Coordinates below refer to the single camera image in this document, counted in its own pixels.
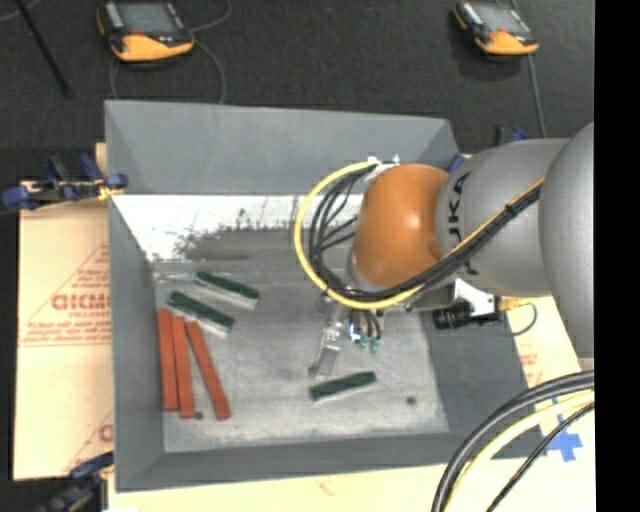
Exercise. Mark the black cylinder on white bracket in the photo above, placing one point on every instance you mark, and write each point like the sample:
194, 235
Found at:
452, 317

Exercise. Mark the brown cardboard board red print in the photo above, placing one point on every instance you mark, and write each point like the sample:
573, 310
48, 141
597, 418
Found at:
60, 360

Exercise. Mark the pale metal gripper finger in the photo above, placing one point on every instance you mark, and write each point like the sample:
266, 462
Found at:
330, 361
318, 356

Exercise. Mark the dark green flat block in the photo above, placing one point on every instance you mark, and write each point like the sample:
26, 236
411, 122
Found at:
200, 309
343, 385
227, 286

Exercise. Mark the red-brown flat block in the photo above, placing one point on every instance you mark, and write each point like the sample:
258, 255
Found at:
168, 360
183, 367
207, 370

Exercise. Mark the grey metal bin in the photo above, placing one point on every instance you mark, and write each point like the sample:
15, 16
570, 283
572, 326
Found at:
280, 360

